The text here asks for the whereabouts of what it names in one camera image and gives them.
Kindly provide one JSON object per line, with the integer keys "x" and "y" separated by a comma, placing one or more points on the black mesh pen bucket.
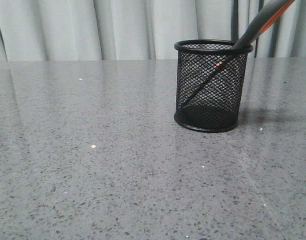
{"x": 216, "y": 106}

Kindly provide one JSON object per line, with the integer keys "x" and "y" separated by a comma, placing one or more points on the grey pleated curtain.
{"x": 74, "y": 30}

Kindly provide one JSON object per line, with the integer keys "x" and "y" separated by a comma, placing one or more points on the grey orange handled scissors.
{"x": 262, "y": 21}

